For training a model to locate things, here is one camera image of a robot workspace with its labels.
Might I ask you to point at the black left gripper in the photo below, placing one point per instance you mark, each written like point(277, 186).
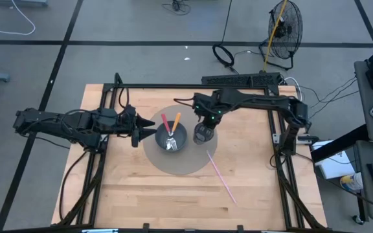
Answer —
point(131, 121)

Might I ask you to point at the dark grey bowl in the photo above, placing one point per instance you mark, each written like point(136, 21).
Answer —
point(180, 139)

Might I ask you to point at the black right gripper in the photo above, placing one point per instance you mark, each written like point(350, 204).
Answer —
point(211, 120)

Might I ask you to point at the dark transparent plastic cup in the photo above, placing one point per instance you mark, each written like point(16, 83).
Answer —
point(202, 137)

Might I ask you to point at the round grey placemat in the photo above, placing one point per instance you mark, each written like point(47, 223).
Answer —
point(180, 163)

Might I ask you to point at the black desk beam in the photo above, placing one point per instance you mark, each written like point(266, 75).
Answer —
point(338, 144)

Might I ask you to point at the pink plastic straw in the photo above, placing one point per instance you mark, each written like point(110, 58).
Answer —
point(220, 176)

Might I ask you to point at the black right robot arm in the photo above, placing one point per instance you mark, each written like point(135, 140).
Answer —
point(254, 98)

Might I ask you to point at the white printed container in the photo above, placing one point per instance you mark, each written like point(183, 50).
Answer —
point(351, 182)

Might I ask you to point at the black caster wheel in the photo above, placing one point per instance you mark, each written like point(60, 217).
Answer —
point(358, 219)

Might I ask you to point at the black aluminium table frame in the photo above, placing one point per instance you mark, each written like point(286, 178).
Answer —
point(189, 86)

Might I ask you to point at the black floor fan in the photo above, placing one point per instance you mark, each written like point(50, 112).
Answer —
point(287, 32)

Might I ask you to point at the white box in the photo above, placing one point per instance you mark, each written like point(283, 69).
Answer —
point(332, 165)

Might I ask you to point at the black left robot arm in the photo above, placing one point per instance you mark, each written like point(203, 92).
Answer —
point(44, 121)

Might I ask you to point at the silver metal bracket plate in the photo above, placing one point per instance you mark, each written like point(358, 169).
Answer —
point(275, 138)

